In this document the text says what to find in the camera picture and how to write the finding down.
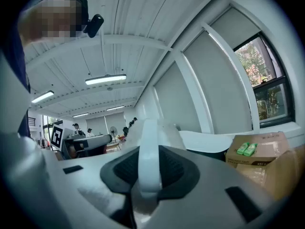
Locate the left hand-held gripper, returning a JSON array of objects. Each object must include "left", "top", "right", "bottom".
[{"left": 50, "top": 124, "right": 112, "bottom": 159}]

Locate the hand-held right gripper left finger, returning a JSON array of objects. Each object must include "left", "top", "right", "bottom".
[{"left": 1, "top": 132, "right": 141, "bottom": 229}]

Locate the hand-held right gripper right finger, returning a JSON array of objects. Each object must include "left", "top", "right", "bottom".
[{"left": 145, "top": 145, "right": 286, "bottom": 229}]

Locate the white bathtub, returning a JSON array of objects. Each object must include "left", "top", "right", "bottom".
[{"left": 177, "top": 130, "right": 235, "bottom": 162}]

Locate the standing fan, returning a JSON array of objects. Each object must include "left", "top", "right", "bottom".
[{"left": 109, "top": 126, "right": 119, "bottom": 143}]

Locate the grey roller blind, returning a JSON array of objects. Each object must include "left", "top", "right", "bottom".
[
  {"left": 153, "top": 62, "right": 202, "bottom": 133},
  {"left": 183, "top": 31, "right": 253, "bottom": 133},
  {"left": 211, "top": 7, "right": 262, "bottom": 50}
]

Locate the person's navy shirt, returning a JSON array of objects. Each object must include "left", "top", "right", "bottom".
[{"left": 2, "top": 20, "right": 31, "bottom": 138}]

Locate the person's head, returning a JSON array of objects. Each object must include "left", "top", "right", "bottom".
[{"left": 19, "top": 0, "right": 90, "bottom": 44}]

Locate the black head-worn camera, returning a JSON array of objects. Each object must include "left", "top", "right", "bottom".
[{"left": 83, "top": 13, "right": 105, "bottom": 38}]

